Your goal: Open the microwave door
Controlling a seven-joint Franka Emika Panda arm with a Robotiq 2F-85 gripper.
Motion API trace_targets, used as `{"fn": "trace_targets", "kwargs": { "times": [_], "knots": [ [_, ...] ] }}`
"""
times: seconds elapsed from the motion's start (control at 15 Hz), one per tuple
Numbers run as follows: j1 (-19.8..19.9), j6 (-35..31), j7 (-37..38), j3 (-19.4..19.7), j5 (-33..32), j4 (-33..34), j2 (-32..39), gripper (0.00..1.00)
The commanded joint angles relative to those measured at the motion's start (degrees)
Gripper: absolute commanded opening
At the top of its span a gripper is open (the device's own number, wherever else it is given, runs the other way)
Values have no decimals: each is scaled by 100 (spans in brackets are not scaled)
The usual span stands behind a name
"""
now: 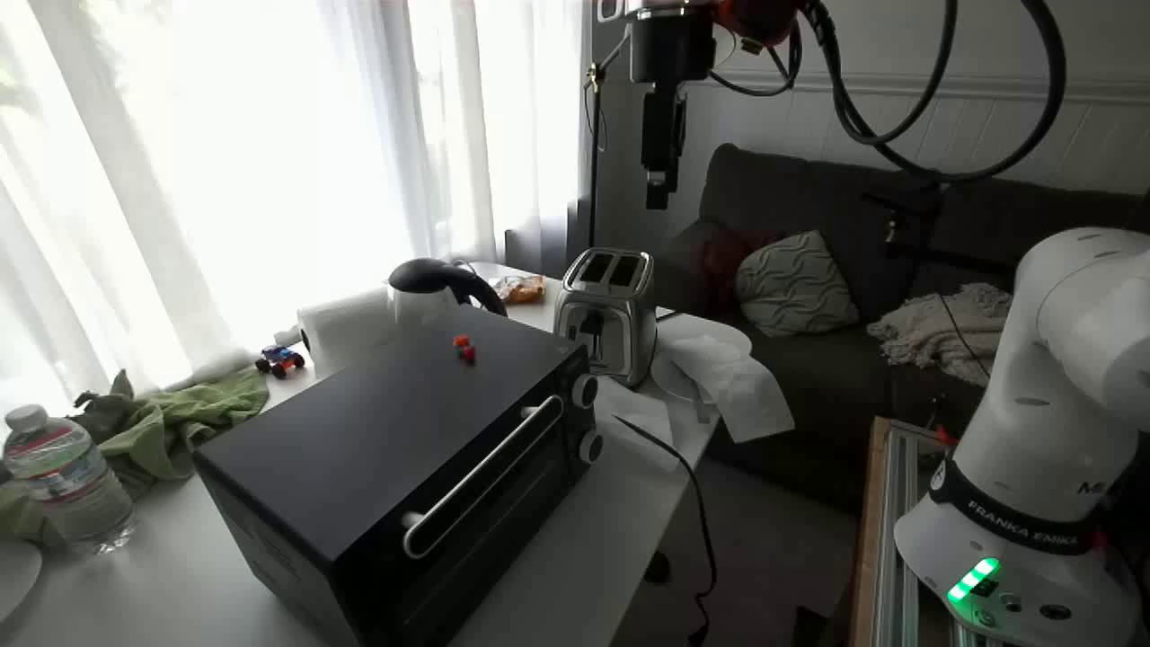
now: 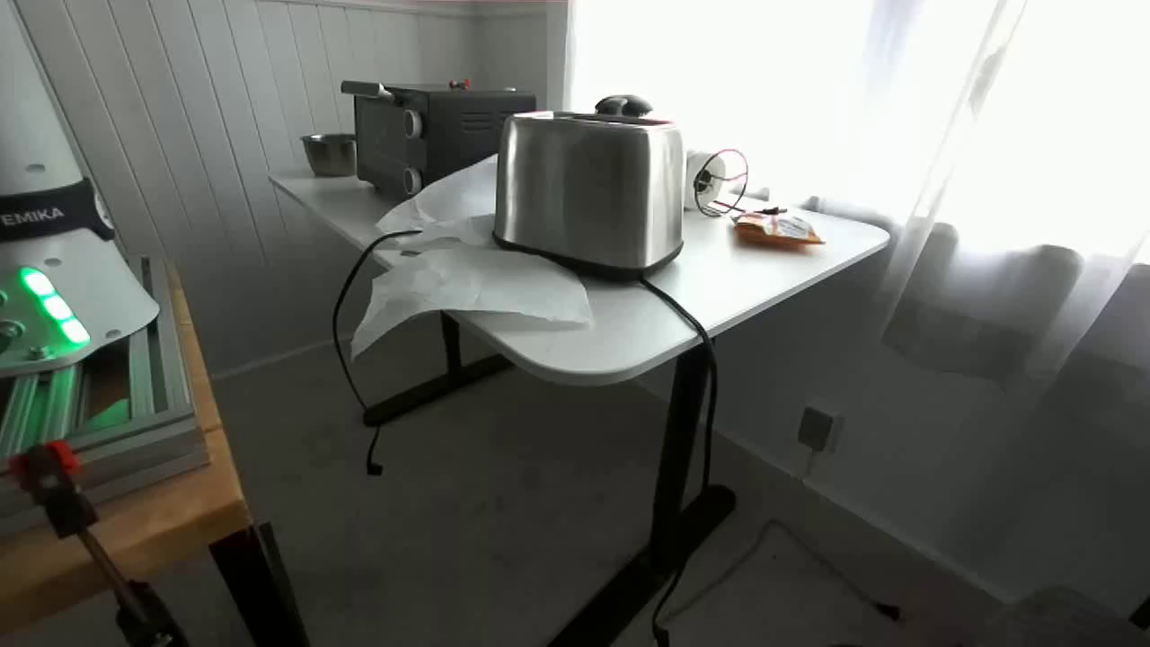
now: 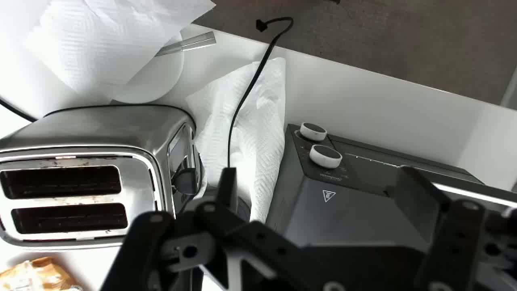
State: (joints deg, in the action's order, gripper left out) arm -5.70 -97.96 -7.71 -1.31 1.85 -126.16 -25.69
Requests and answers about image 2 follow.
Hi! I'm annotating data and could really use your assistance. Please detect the orange black clamp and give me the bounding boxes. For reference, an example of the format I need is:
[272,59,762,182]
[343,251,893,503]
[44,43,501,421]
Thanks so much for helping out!
[7,440,186,647]

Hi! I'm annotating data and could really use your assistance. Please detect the black toaster power cable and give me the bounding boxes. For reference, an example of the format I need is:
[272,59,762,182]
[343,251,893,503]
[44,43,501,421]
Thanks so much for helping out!
[332,225,722,647]

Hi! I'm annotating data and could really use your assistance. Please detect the white sheer curtain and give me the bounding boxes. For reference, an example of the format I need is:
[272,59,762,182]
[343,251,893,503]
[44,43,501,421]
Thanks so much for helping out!
[566,0,1150,400]

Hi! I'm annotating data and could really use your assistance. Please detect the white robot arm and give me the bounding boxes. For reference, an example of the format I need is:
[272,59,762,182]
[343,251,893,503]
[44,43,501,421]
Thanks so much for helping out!
[0,0,157,376]

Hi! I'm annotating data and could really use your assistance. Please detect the wooden robot mounting table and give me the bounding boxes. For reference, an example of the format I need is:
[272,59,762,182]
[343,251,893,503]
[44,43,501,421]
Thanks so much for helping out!
[0,269,310,647]

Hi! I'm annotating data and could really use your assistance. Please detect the white desk with black legs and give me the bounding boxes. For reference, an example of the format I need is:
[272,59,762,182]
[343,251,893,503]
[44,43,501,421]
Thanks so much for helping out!
[266,165,894,647]

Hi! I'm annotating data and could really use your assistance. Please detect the wall power socket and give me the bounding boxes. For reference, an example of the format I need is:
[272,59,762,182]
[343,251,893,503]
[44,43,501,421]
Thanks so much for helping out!
[797,407,839,454]

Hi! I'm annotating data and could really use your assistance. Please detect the aluminium extrusion frame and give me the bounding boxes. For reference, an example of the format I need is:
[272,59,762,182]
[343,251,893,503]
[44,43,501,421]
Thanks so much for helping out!
[0,258,210,518]

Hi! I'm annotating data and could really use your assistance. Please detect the black floor cable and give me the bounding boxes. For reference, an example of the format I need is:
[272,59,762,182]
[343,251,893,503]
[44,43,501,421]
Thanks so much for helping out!
[670,514,906,647]

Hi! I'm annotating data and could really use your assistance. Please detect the orange snack packet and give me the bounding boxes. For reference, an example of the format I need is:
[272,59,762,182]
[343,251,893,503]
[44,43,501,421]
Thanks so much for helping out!
[734,214,820,251]

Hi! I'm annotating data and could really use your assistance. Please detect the small metal cup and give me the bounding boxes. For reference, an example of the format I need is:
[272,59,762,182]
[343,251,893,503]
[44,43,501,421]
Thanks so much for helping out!
[302,133,356,176]

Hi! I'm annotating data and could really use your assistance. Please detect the black microwave oven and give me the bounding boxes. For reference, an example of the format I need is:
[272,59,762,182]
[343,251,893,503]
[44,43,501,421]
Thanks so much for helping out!
[343,80,537,197]

